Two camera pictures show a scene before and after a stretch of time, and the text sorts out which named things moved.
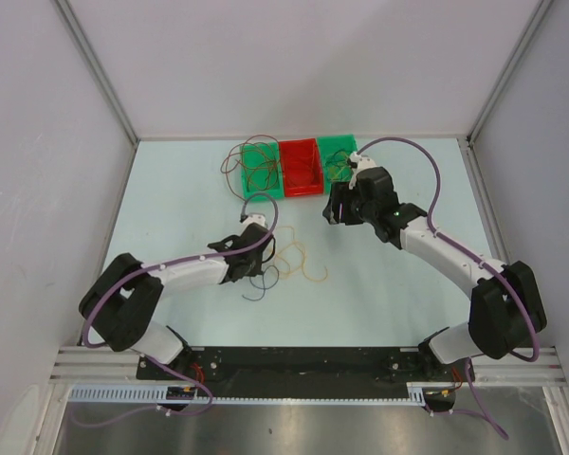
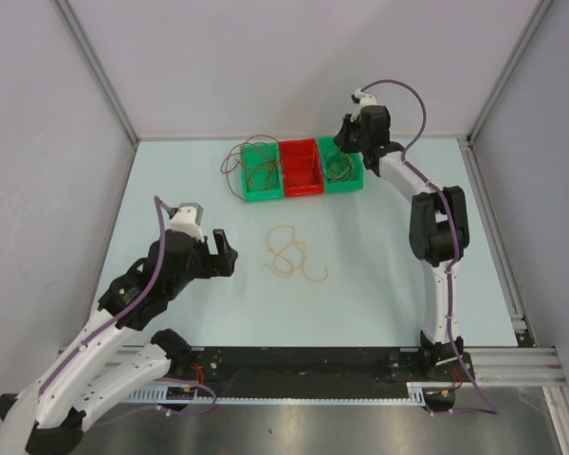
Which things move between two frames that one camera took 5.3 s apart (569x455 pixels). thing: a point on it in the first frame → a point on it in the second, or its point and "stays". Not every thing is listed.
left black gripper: (256, 269) → (226, 256)
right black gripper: (340, 193) → (340, 139)
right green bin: (334, 152) stays
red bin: (302, 167) stays
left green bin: (261, 170) stays
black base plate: (306, 364) stays
